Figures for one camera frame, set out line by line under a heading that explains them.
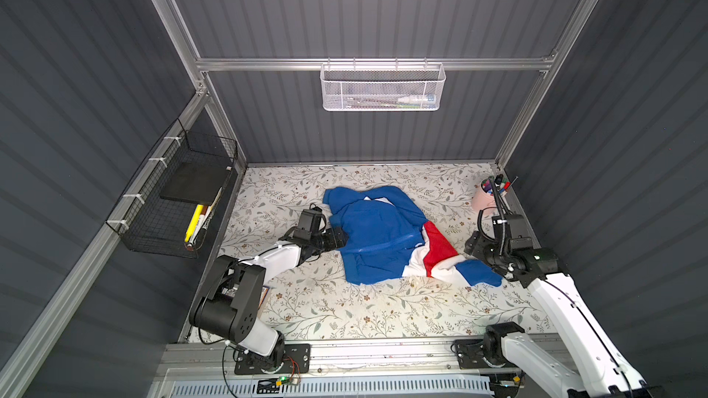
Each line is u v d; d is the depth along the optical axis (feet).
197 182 2.54
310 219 2.41
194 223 2.32
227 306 1.46
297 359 2.42
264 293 2.72
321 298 2.77
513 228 1.89
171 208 2.38
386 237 3.00
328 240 2.71
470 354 2.42
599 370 1.29
